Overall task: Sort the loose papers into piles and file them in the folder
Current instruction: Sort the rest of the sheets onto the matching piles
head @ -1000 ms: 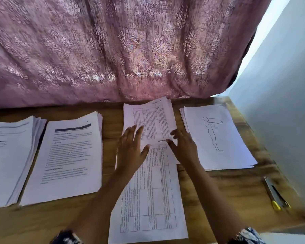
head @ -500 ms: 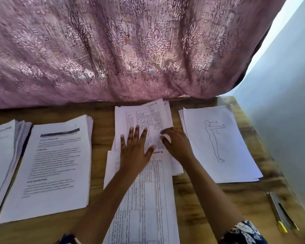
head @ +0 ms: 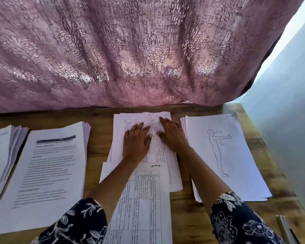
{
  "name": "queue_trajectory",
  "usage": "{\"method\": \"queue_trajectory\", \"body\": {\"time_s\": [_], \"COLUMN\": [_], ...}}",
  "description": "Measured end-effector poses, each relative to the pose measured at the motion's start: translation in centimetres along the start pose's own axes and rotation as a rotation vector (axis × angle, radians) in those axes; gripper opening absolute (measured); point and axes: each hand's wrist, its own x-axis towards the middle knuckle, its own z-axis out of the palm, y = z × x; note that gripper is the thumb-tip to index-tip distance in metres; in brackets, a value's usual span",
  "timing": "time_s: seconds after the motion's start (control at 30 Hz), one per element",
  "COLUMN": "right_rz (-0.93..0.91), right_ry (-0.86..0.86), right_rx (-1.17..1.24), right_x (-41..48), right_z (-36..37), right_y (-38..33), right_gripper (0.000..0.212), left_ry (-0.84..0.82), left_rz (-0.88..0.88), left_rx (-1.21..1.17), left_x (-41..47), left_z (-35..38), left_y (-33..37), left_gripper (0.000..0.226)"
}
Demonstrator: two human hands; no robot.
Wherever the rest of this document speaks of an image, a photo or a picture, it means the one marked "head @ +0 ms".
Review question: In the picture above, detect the person's left hand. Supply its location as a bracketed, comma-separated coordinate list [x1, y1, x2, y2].
[122, 122, 153, 164]

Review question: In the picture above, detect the stack of table-printed sheets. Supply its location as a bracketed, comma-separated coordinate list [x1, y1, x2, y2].
[99, 161, 174, 244]

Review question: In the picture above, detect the silver yellow black stapler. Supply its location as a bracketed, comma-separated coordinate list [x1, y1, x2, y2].
[276, 214, 302, 244]

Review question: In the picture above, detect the table-print paper pile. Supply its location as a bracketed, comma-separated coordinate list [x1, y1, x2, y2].
[108, 111, 184, 193]

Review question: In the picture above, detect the pink patterned curtain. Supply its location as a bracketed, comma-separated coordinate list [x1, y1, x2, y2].
[0, 0, 305, 114]

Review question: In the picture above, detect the person's right hand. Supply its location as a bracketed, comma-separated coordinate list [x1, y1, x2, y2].
[157, 116, 190, 155]

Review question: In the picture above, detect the stack with dark header bar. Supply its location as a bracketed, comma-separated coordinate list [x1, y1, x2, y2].
[0, 121, 92, 236]

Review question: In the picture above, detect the stack of printed papers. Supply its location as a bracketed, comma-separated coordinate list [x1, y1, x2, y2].
[0, 124, 29, 216]

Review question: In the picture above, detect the person's right forearm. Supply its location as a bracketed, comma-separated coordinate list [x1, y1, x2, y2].
[177, 147, 232, 211]

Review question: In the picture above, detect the person's left forearm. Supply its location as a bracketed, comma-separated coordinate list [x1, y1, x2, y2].
[86, 157, 138, 222]

